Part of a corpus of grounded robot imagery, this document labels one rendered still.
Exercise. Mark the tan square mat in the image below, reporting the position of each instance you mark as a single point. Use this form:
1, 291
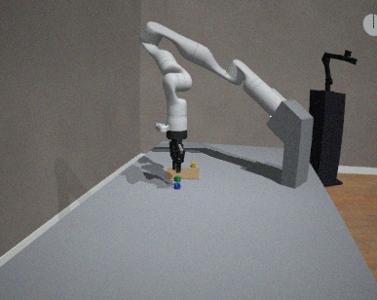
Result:
186, 173

